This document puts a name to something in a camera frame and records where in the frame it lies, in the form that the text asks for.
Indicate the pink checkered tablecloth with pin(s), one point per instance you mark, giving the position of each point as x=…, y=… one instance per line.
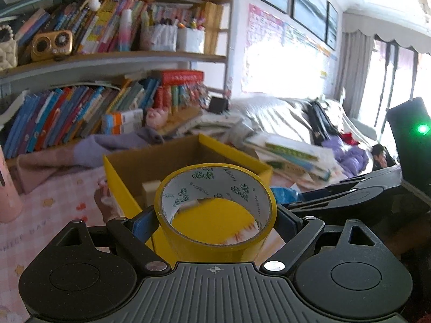
x=50, y=202

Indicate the white pompom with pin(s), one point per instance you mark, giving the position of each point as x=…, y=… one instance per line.
x=95, y=4

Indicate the white bookshelf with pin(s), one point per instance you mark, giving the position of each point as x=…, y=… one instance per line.
x=101, y=62

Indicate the yellow tape roll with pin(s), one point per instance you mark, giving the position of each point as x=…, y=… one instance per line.
x=215, y=239

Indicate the lavender cloth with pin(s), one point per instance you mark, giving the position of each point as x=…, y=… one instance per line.
x=111, y=144

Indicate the yellow book stack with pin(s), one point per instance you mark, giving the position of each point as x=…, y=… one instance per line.
x=212, y=27

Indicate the pink cloth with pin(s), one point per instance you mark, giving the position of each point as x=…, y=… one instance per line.
x=43, y=165

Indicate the black phone stand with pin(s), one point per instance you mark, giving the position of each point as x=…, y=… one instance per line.
x=218, y=105

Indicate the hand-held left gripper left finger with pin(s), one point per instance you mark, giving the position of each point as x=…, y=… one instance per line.
x=144, y=225

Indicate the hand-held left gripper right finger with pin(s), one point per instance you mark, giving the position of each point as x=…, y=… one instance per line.
x=289, y=225

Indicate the yellow cardboard box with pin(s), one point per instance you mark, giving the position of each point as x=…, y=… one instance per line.
x=118, y=181

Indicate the white quilted handbag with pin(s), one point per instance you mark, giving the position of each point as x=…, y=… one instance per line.
x=7, y=53

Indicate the grey sofa blanket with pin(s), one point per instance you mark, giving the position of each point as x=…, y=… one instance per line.
x=279, y=114

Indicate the red book set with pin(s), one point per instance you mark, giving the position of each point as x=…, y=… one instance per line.
x=178, y=87

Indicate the pile of papers and books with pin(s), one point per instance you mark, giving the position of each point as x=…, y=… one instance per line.
x=289, y=154

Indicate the clear pen holder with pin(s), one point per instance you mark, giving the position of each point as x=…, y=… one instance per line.
x=158, y=38

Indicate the pink pig doll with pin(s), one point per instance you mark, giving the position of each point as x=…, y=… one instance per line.
x=156, y=117

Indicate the grey curtain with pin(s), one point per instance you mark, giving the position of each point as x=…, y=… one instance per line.
x=353, y=74

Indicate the blue crinkled packet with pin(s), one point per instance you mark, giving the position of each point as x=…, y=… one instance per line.
x=284, y=195

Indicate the orange white carton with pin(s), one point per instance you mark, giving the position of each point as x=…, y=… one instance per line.
x=123, y=129
x=123, y=117

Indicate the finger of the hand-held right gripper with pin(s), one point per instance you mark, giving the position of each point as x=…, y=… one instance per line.
x=336, y=185
x=313, y=205

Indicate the beige rectangular block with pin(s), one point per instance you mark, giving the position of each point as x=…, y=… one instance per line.
x=151, y=193

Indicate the alphabet wall poster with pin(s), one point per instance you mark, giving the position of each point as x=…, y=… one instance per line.
x=286, y=57

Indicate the pastel striped bottle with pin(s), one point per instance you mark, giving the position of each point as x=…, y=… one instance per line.
x=124, y=33

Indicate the purple padded jacket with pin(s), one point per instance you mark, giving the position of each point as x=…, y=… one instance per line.
x=350, y=158

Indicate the white pen holder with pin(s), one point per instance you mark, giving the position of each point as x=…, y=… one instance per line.
x=190, y=40

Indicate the row of upright shelf books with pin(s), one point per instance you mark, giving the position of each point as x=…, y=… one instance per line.
x=87, y=23

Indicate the row of leaning books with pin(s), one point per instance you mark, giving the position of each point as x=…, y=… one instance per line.
x=67, y=114

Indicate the black bag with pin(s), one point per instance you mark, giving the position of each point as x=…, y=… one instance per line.
x=320, y=121

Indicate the pink cartoon cylinder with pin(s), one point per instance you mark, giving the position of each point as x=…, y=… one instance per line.
x=8, y=188

